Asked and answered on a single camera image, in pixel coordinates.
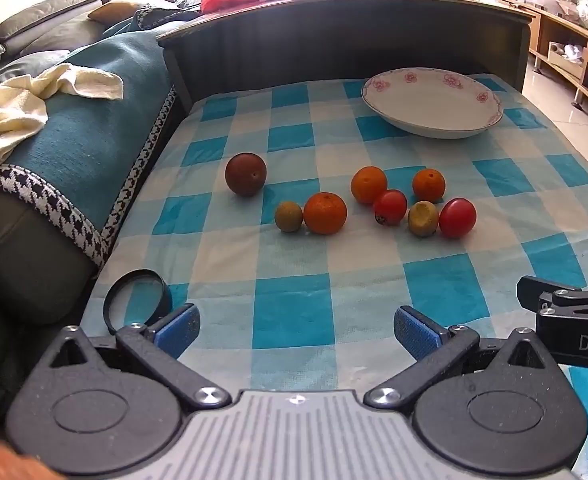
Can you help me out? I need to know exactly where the red tomato with stem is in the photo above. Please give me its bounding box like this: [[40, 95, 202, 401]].
[[373, 189, 408, 227]]

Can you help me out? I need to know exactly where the smooth red tomato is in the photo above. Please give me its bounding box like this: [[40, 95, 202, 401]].
[[439, 197, 477, 239]]

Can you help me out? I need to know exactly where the large orange tangerine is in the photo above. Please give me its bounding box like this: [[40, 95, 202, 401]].
[[303, 192, 349, 236]]

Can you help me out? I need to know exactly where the dark red passion fruit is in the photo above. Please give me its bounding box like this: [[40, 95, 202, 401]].
[[225, 152, 268, 198]]

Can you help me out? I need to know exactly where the black ring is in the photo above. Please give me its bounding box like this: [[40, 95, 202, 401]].
[[104, 270, 174, 337]]

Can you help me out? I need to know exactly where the cream towel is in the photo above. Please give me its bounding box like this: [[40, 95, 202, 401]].
[[0, 63, 124, 165]]

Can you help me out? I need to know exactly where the dark wooden coffee table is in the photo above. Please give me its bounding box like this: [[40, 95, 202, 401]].
[[156, 0, 536, 117]]

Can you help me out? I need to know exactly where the white plate with pink flowers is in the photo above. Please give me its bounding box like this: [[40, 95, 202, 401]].
[[361, 67, 505, 140]]

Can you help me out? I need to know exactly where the grey-green sofa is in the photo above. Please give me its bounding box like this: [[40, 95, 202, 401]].
[[0, 0, 200, 426]]

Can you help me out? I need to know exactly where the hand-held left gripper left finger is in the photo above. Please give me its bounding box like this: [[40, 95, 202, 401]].
[[38, 302, 233, 411]]

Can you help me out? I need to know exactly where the yellow cushion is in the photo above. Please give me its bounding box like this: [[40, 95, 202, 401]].
[[88, 1, 148, 24]]

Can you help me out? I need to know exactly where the teal sofa cover houndstooth trim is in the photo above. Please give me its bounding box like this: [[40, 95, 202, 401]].
[[0, 7, 191, 271]]

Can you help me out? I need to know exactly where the wooden media cabinet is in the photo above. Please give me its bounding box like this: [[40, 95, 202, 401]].
[[494, 0, 588, 122]]

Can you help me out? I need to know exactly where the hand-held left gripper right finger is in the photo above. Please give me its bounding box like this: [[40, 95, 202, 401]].
[[364, 305, 570, 411]]

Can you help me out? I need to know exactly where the yellow-green fruit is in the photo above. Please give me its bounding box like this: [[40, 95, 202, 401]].
[[407, 201, 441, 238]]

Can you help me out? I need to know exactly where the blue white checkered tablecloth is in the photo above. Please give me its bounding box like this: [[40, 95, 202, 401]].
[[81, 72, 588, 480]]

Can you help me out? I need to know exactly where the small green-brown fruit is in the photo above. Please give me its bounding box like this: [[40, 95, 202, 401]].
[[274, 201, 304, 233]]

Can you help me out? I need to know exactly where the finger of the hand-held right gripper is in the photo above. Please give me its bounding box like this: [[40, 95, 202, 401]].
[[516, 275, 588, 313]]

